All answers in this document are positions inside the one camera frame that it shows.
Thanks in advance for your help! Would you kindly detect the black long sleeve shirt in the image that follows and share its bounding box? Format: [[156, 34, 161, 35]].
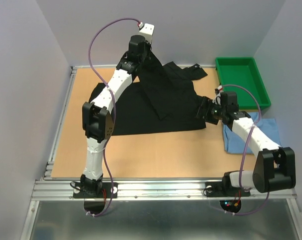
[[88, 48, 208, 137]]

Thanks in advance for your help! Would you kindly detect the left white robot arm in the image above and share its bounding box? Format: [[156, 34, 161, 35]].
[[80, 22, 155, 197]]

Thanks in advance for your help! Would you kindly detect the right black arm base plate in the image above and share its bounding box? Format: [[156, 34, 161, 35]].
[[203, 181, 251, 198]]

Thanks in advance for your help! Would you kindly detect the green plastic bin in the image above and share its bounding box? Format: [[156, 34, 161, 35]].
[[215, 57, 271, 110]]

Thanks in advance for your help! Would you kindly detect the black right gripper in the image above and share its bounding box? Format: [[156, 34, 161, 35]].
[[189, 96, 226, 125]]

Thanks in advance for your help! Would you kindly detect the front aluminium rail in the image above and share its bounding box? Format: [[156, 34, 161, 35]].
[[30, 177, 298, 201]]

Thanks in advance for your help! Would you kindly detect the light blue folded shirt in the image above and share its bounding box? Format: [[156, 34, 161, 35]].
[[223, 112, 281, 157]]

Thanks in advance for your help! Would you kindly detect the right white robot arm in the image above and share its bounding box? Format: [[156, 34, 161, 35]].
[[198, 91, 296, 195]]

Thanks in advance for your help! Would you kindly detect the aluminium table frame rail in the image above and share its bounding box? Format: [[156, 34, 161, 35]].
[[41, 66, 77, 181]]

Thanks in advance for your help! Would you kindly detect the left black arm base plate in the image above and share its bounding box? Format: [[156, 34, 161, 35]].
[[70, 181, 118, 199]]

